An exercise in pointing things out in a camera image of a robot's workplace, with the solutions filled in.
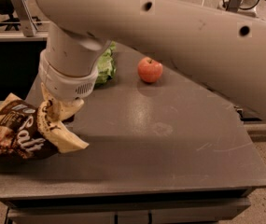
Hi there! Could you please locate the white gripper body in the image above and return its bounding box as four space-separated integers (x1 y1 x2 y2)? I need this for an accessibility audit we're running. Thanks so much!
38 50 98 101

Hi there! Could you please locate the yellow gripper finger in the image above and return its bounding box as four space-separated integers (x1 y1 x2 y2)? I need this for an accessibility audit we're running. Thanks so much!
40 84 61 122
59 98 84 120

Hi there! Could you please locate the brown sea salt chip bag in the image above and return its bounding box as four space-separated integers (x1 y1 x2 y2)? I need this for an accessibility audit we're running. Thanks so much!
0 94 88 162

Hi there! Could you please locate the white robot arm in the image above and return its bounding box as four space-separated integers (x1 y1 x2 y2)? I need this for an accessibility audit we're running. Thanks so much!
35 0 266 121

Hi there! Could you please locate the green chip bag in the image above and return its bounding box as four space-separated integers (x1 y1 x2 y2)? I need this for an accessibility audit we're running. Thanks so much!
95 42 116 87

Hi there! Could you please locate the red apple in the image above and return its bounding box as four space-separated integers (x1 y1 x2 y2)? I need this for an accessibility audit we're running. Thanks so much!
137 57 163 83

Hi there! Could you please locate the grey table drawer front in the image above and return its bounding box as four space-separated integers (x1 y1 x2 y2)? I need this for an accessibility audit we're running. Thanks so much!
7 197 250 224

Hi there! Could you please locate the metal guard rail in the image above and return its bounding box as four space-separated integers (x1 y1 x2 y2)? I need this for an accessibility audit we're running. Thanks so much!
0 31 48 42

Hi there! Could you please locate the left metal rail bracket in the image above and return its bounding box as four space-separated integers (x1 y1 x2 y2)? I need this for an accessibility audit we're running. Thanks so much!
10 0 36 37

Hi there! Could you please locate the metal rail bracket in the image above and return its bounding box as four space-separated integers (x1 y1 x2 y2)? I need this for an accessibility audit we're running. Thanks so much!
226 0 243 13
10 0 36 37

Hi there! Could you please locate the right metal rail bracket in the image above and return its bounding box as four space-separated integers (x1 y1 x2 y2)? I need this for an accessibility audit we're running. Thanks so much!
226 0 243 13

